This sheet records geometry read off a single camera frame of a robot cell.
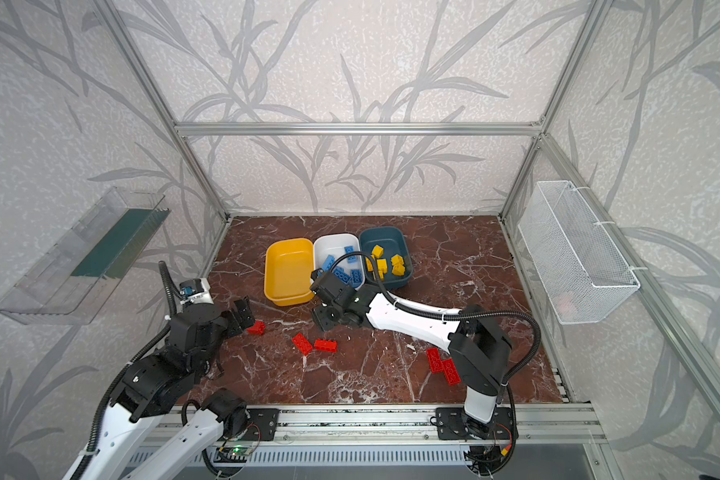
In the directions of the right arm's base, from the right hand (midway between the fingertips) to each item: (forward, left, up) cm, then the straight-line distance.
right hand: (324, 303), depth 82 cm
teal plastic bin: (+25, -22, -10) cm, 35 cm away
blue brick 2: (+15, -8, -11) cm, 20 cm away
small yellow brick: (+21, -21, -9) cm, 31 cm away
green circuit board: (-33, +19, -13) cm, 41 cm away
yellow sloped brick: (+26, -15, -11) cm, 32 cm away
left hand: (-4, +18, +12) cm, 22 cm away
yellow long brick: (+19, -12, -10) cm, 25 cm away
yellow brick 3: (+18, -22, -10) cm, 30 cm away
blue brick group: (+27, -5, -11) cm, 29 cm away
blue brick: (+20, +2, -9) cm, 23 cm away
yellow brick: (+19, -16, -10) cm, 27 cm away
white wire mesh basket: (-5, -58, +22) cm, 63 cm away
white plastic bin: (+24, -1, -10) cm, 26 cm away
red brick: (-7, +7, -11) cm, 15 cm away
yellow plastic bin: (+23, +18, -15) cm, 33 cm away
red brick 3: (-13, -31, -11) cm, 35 cm away
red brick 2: (-8, 0, -10) cm, 13 cm away
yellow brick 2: (+15, -16, -9) cm, 24 cm away
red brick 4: (-15, -35, -11) cm, 40 cm away
